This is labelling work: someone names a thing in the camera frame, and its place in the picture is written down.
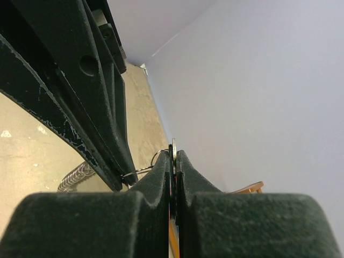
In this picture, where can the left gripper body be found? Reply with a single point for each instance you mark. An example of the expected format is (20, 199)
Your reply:
(103, 16)

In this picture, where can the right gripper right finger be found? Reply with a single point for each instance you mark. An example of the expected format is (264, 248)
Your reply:
(213, 223)

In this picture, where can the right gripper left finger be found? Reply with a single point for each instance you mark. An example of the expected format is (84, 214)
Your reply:
(133, 223)

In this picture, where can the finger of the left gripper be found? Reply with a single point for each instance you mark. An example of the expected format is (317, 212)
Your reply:
(53, 107)
(88, 80)

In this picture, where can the red grey key holder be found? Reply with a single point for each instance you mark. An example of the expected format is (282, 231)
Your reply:
(84, 171)

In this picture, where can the silver key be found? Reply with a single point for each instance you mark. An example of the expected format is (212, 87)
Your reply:
(173, 181)

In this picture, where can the wooden shelf rack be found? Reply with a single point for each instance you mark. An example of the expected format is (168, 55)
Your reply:
(174, 246)

